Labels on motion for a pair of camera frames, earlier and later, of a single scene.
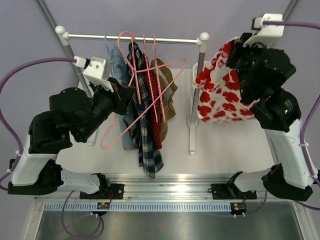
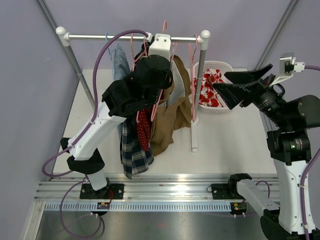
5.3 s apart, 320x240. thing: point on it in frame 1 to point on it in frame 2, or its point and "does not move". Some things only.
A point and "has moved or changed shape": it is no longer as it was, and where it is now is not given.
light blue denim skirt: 121,74 does not move
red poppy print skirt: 219,88 has moved or changed shape
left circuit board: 103,205 does not move
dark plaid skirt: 150,157 to 134,158
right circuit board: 238,207 does not move
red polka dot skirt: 153,101 to 144,128
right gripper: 238,50 to 244,87
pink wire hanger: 102,145 to 192,60
